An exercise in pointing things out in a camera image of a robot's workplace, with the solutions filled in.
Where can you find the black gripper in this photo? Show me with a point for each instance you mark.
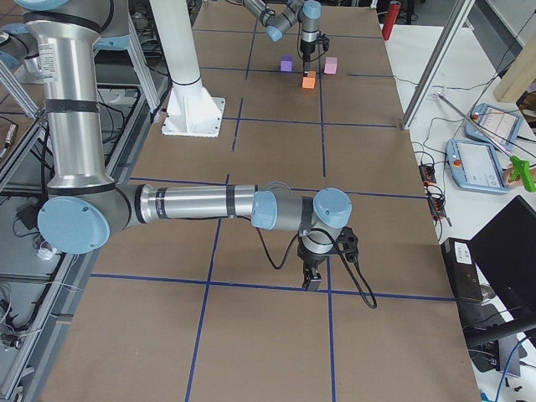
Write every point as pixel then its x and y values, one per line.
pixel 311 260
pixel 306 49

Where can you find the orange foam cube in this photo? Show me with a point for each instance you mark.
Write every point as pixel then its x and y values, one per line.
pixel 309 80

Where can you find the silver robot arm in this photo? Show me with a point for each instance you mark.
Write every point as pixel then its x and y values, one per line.
pixel 86 206
pixel 306 13

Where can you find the purple foam cube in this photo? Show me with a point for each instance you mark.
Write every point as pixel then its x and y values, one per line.
pixel 286 63

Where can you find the pink foam cube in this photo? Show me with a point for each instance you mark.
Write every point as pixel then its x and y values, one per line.
pixel 330 65

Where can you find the red cylindrical bottle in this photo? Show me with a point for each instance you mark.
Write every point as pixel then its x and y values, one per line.
pixel 390 19

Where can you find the black box device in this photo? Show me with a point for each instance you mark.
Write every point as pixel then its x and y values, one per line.
pixel 461 270

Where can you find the far teach pendant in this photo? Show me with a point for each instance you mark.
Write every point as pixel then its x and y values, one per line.
pixel 503 126

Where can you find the teach pendant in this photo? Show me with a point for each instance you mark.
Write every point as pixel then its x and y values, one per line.
pixel 475 167
pixel 503 126

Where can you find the black laptop computer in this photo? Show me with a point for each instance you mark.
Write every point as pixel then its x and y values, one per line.
pixel 504 250

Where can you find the near teach pendant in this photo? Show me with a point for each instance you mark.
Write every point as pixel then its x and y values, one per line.
pixel 475 167

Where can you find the green plastic clamp tool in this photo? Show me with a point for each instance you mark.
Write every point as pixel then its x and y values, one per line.
pixel 521 172

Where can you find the white pedestal column base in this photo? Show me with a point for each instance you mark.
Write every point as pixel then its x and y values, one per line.
pixel 191 110

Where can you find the aluminium frame post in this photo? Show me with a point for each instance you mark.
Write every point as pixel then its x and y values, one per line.
pixel 453 25

